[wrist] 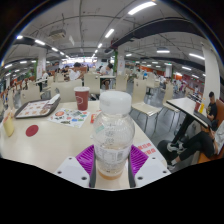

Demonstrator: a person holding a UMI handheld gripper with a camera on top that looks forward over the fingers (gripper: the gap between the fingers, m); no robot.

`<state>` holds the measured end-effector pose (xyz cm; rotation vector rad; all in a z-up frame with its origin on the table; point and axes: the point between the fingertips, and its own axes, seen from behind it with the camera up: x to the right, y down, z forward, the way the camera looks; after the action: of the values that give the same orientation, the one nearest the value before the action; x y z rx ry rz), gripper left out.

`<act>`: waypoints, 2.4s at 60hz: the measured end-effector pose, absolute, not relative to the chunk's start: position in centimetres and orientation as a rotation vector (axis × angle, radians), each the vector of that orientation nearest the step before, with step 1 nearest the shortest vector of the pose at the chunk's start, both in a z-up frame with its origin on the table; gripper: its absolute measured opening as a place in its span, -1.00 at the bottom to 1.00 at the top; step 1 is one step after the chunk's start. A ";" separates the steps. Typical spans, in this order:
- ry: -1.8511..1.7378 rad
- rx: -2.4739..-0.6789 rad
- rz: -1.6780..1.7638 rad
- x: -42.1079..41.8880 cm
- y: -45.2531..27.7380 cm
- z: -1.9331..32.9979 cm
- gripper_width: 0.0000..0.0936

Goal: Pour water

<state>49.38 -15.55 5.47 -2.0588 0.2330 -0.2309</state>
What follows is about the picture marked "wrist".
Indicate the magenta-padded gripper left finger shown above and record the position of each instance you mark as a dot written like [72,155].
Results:
[71,170]

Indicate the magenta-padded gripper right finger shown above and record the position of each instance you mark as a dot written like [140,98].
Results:
[151,170]

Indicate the clear plastic drink bottle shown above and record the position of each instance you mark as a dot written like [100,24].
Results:
[113,133]

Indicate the red and white table notice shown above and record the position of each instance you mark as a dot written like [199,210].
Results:
[146,148]

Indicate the person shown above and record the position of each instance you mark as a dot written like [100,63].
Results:
[106,70]
[75,74]
[196,143]
[212,108]

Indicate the colourful printed flyer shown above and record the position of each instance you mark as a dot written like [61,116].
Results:
[68,117]

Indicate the flat round red coaster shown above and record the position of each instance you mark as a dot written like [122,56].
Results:
[32,130]

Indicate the red paper cup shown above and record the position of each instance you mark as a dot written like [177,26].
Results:
[82,100]

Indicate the white neighbouring table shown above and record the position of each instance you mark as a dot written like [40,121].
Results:
[181,104]

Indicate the dark food tray with liner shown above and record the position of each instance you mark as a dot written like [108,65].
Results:
[33,108]

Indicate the pale yellow plastic cup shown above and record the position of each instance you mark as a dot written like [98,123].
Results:
[9,126]

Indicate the beige chair with metal legs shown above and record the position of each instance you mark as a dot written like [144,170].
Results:
[139,91]

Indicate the beige chair with oval hole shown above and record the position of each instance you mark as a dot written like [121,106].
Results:
[66,90]
[30,95]

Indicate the group of beige chairs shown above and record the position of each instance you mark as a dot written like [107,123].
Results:
[122,82]

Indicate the ceiling air conditioner unit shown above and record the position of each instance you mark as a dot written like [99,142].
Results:
[57,34]

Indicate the group of ceiling lights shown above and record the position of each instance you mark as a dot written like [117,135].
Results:
[141,7]

